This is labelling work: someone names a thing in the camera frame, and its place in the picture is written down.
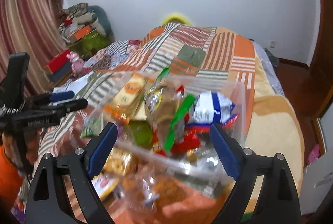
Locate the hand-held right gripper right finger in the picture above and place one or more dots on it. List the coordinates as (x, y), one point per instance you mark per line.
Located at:
(225, 152)

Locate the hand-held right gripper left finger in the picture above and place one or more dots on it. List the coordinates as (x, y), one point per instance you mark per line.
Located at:
(104, 147)

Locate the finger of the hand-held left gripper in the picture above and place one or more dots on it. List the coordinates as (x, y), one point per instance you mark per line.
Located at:
(62, 96)
(76, 105)

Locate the small green snack packet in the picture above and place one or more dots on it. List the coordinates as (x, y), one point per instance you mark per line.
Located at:
(91, 128)

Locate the red snack packet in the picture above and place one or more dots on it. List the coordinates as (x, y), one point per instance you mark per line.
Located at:
(188, 142)

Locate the green jelly cup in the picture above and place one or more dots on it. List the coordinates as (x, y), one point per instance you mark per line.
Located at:
(140, 134)

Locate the clear plastic container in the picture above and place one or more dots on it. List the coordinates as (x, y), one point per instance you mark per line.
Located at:
(229, 109)

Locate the blue white snack packet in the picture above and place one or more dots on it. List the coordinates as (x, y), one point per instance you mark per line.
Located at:
(210, 109)

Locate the orange round label bread packet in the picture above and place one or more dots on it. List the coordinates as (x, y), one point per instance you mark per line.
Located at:
(130, 94)

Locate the green edged brown biscuit packet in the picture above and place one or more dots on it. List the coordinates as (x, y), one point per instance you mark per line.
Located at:
(164, 109)

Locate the white cloth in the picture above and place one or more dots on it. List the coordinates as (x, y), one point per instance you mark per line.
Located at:
(74, 84)

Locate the orange fried snack packet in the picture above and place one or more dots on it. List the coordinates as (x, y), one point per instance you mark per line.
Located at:
(117, 164)

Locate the dark grey box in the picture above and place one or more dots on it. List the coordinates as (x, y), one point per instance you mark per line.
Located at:
(61, 73)

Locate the pink plush toy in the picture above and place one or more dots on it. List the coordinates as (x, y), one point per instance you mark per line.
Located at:
(75, 64)

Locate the red box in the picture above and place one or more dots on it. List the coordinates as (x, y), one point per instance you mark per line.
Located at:
(57, 61)

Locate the beige blanket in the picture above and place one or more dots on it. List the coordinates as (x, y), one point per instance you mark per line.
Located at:
(273, 130)

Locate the clear bread packet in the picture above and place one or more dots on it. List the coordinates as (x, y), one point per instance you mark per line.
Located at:
(151, 187)

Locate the orange box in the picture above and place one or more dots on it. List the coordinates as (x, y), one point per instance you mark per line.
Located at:
(79, 33)

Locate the checkered patchwork quilt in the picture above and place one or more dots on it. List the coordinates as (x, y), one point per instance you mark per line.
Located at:
(117, 53)

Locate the striped brown curtain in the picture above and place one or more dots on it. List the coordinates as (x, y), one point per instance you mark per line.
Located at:
(28, 31)

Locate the grey striped plush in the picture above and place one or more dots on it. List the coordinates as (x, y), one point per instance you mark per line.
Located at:
(88, 22)

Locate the patterned brown cloth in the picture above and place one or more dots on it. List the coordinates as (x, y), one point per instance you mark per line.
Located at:
(75, 10)

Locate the pink slipper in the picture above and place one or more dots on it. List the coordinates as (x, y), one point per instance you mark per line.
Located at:
(313, 153)

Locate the grey bed sheet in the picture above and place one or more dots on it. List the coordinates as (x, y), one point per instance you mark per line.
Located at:
(270, 75)

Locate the white sliding wardrobe door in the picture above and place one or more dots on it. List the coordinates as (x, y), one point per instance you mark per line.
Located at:
(318, 182)

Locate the striped patchwork blanket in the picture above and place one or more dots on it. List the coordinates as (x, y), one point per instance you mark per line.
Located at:
(192, 49)

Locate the wooden door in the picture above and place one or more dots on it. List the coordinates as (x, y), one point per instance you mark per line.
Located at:
(324, 31)

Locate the white wall outlet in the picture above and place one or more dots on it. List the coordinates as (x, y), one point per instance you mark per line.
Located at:
(273, 45)

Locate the yellow curved bed rail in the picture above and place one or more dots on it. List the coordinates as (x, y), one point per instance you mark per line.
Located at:
(176, 18)

